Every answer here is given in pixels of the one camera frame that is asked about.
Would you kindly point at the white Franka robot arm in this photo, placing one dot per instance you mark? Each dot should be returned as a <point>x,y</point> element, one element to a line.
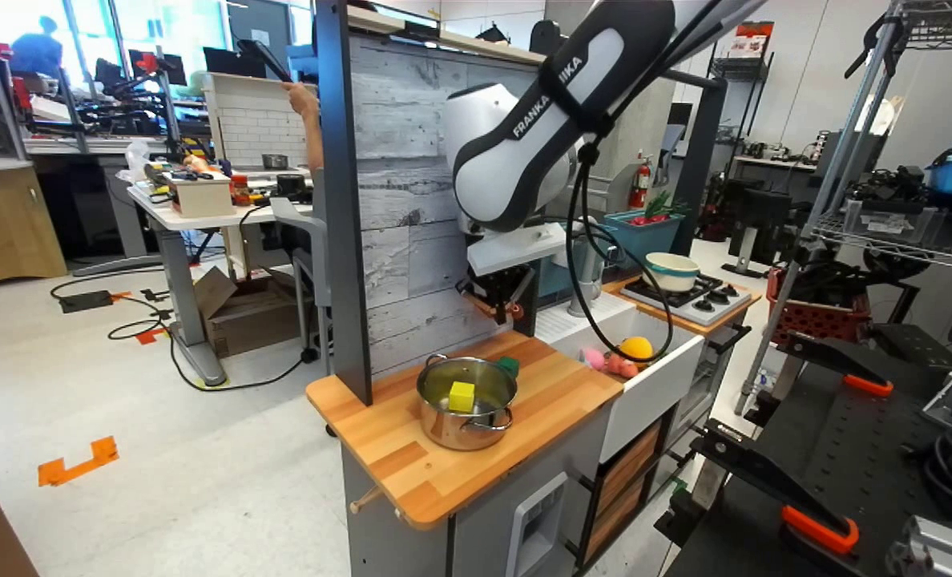
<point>518,162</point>

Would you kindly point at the red fire extinguisher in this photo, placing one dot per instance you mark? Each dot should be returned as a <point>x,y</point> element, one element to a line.
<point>637,186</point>

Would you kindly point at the black power adapter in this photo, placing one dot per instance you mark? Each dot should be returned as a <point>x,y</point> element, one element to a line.
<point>84,300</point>

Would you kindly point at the grey toy stove top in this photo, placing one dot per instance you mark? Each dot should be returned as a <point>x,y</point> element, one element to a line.
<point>717,306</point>

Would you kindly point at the yellow cube block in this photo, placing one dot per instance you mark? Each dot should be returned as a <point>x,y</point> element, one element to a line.
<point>458,394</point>

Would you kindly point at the round yellow plush toy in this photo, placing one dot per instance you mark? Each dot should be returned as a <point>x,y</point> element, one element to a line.
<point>636,348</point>

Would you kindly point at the white desk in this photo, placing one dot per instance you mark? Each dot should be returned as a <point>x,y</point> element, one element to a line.
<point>181,290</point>

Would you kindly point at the green cube block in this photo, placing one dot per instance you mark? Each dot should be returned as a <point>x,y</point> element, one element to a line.
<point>508,370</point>

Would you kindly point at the red perforated crate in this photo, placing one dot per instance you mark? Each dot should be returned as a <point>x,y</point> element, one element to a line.
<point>815,320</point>

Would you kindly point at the grey toy faucet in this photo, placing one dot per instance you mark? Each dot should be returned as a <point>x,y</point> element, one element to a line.
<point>590,290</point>

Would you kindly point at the white toy sink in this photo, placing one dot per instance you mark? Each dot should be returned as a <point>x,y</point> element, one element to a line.
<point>655,406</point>

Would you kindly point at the wooden side cabinet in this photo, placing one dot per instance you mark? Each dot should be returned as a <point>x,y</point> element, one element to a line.
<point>3,228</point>

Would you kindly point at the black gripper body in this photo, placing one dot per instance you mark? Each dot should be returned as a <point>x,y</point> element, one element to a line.
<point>509,283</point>

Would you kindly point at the black kitchen frame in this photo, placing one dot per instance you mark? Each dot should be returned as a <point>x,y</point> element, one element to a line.
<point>344,212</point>

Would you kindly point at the white bowl teal rim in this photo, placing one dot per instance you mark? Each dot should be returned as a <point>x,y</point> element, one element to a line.
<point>671,273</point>

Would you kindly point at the grey toy kitchen cabinet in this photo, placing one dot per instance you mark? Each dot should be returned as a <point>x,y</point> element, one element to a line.
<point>462,541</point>

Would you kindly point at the person in blue shirt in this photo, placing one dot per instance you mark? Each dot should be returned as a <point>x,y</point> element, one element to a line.
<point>304,124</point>

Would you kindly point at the red green toy vegetables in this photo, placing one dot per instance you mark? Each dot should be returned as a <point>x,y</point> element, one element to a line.
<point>659,211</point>

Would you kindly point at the pink toy ball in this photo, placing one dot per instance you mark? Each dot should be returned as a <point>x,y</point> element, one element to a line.
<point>605,363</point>

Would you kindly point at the grey tripod stand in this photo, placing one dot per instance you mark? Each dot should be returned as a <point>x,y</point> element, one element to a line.
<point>850,129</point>

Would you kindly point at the black work table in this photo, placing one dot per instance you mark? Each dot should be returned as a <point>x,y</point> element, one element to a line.
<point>847,459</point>

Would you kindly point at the silver metal pot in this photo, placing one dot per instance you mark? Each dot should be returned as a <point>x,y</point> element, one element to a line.
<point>458,434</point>

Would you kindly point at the teal planter box with vegetables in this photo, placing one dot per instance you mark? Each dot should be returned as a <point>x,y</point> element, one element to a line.
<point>645,241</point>

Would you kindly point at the wooden shelf board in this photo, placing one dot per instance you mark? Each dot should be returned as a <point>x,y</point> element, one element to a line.
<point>431,33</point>

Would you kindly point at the brown cardboard box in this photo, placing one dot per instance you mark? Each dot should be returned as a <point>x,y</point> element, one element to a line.
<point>251,323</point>

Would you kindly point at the grey wood-look back panel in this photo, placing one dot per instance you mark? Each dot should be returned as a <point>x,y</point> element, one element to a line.
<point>397,212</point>

